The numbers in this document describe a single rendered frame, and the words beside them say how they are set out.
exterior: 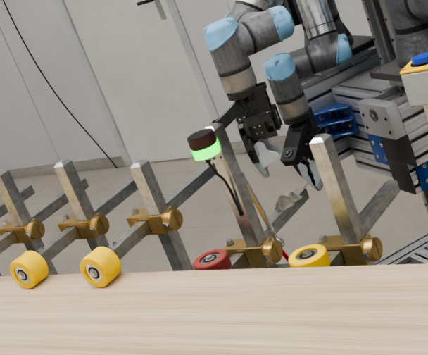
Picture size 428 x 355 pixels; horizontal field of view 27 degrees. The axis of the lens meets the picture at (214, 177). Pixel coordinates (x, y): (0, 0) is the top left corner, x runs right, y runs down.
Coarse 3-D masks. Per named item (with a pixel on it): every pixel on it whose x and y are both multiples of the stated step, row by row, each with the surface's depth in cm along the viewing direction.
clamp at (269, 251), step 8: (240, 240) 204; (224, 248) 204; (232, 248) 202; (240, 248) 200; (248, 248) 199; (256, 248) 197; (264, 248) 197; (272, 248) 197; (280, 248) 199; (248, 256) 200; (256, 256) 198; (264, 256) 196; (272, 256) 196; (280, 256) 199; (248, 264) 201; (256, 264) 200; (264, 264) 198
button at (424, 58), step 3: (420, 54) 158; (423, 54) 158; (426, 54) 157; (414, 57) 158; (417, 57) 157; (420, 57) 157; (423, 57) 156; (426, 57) 155; (411, 60) 158; (414, 60) 157; (417, 60) 156; (420, 60) 156; (423, 60) 155; (426, 60) 155; (414, 63) 157; (417, 63) 156; (420, 63) 156; (423, 63) 156
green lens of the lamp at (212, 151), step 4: (216, 140) 188; (216, 144) 187; (208, 148) 185; (212, 148) 186; (216, 148) 186; (192, 152) 187; (196, 152) 186; (200, 152) 186; (204, 152) 185; (208, 152) 186; (212, 152) 186; (216, 152) 186; (196, 156) 187; (200, 156) 186; (204, 156) 186; (208, 156) 186; (212, 156) 186; (196, 160) 187; (200, 160) 186
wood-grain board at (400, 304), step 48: (0, 288) 224; (48, 288) 212; (96, 288) 201; (144, 288) 192; (192, 288) 183; (240, 288) 175; (288, 288) 168; (336, 288) 161; (384, 288) 155; (0, 336) 196; (48, 336) 187; (96, 336) 178; (144, 336) 171; (192, 336) 164; (240, 336) 158; (288, 336) 152; (336, 336) 146; (384, 336) 141
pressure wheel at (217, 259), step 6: (210, 252) 195; (216, 252) 194; (222, 252) 192; (198, 258) 194; (204, 258) 194; (210, 258) 192; (216, 258) 192; (222, 258) 190; (228, 258) 192; (198, 264) 191; (204, 264) 190; (210, 264) 189; (216, 264) 189; (222, 264) 190; (228, 264) 191
